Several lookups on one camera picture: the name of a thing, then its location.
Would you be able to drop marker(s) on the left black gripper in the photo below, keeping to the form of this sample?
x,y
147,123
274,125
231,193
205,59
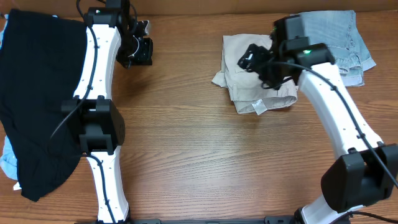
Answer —
x,y
143,51

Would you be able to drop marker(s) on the folded light blue jeans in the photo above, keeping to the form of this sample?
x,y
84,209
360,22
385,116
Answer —
x,y
338,31

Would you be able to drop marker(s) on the beige khaki shorts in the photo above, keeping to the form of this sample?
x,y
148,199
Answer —
x,y
245,89

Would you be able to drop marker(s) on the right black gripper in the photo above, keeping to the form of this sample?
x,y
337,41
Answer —
x,y
252,58

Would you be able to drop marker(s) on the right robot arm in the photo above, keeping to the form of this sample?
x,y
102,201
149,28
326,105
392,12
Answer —
x,y
365,169

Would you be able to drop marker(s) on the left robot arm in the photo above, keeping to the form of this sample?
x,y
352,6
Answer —
x,y
114,35

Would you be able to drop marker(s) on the light blue garment underneath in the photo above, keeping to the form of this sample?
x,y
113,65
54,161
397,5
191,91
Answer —
x,y
8,160

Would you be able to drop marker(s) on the black garment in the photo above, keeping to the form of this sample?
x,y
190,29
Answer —
x,y
42,60

